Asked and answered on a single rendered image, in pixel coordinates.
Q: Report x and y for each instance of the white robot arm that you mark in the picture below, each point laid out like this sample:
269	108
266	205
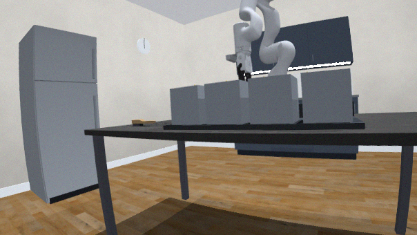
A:
282	52

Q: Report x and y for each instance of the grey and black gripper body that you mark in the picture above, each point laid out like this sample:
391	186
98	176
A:
245	59

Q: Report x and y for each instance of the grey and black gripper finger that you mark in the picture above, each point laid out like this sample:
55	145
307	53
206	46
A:
248	75
240	72

